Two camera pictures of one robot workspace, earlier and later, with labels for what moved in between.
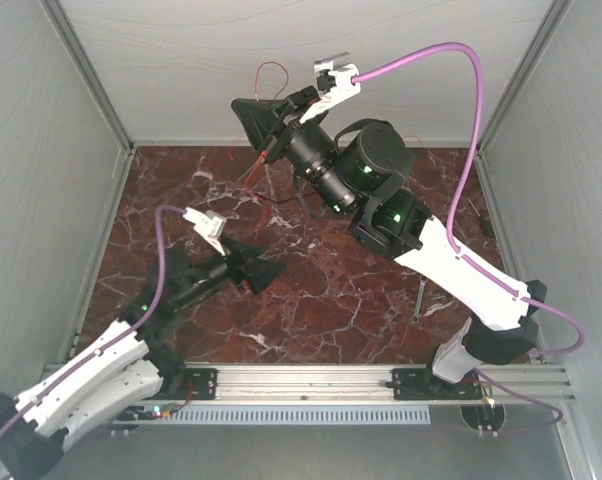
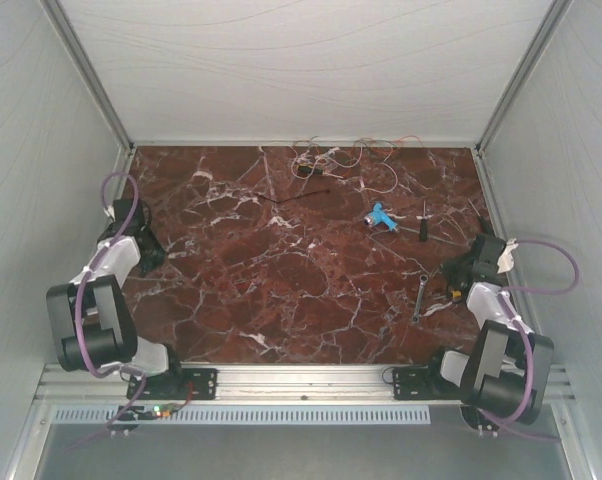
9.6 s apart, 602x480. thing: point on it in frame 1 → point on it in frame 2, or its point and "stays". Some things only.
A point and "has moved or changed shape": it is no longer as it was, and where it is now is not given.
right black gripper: [255, 116] → [448, 273]
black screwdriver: [483, 219] stays
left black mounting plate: [203, 383] stays
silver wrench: [415, 318] stays
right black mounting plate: [422, 384] stays
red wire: [263, 155] has moved or changed shape
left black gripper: [259, 272] → [151, 264]
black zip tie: [285, 200] stays
